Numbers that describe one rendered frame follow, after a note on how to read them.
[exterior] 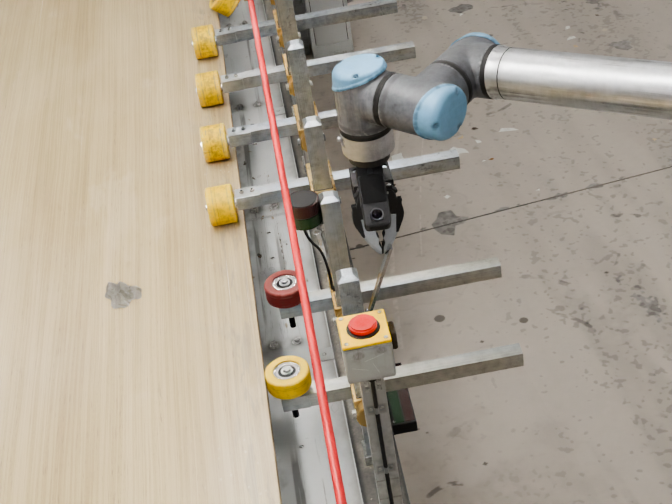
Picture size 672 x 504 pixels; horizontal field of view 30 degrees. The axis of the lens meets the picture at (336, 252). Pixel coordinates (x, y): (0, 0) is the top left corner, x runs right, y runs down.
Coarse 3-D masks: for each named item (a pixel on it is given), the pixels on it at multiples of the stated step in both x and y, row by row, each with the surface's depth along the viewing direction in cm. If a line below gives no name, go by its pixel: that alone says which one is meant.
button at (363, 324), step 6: (354, 318) 176; (360, 318) 176; (366, 318) 176; (372, 318) 176; (348, 324) 176; (354, 324) 175; (360, 324) 175; (366, 324) 175; (372, 324) 175; (354, 330) 175; (360, 330) 174; (366, 330) 174; (372, 330) 174
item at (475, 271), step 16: (416, 272) 243; (432, 272) 242; (448, 272) 242; (464, 272) 241; (480, 272) 242; (496, 272) 242; (368, 288) 241; (384, 288) 241; (400, 288) 241; (416, 288) 242; (432, 288) 242; (320, 304) 241
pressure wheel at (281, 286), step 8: (280, 272) 241; (288, 272) 241; (272, 280) 239; (280, 280) 238; (288, 280) 239; (296, 280) 239; (264, 288) 238; (272, 288) 237; (280, 288) 238; (288, 288) 237; (296, 288) 236; (272, 296) 237; (280, 296) 236; (288, 296) 236; (296, 296) 236; (272, 304) 238; (280, 304) 237; (288, 304) 237; (296, 304) 237
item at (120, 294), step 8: (112, 288) 244; (120, 288) 242; (128, 288) 243; (136, 288) 242; (112, 296) 242; (120, 296) 240; (128, 296) 242; (136, 296) 241; (112, 304) 241; (120, 304) 240; (128, 304) 240
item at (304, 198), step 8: (296, 192) 225; (304, 192) 225; (312, 192) 224; (296, 200) 223; (304, 200) 223; (312, 200) 222; (320, 224) 225; (304, 232) 227; (320, 248) 230; (328, 272) 233
